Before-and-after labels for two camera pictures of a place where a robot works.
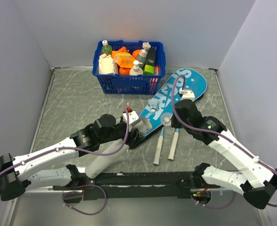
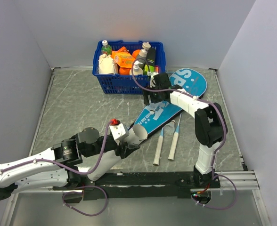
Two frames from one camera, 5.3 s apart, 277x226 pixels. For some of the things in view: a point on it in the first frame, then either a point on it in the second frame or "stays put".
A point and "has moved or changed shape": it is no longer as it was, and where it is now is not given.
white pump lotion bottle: [136, 70] stays put
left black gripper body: [134, 139] -> [125, 150]
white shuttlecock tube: [142, 124] has moved or changed shape
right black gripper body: [176, 122] -> [150, 97]
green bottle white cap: [106, 48] stays put
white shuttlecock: [153, 102] stays put
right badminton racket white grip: [171, 155] stays put
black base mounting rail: [112, 185] stays put
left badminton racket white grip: [156, 159] stays put
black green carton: [150, 61] stays put
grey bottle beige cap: [142, 56] stays put
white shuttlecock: [167, 118] -> [168, 130]
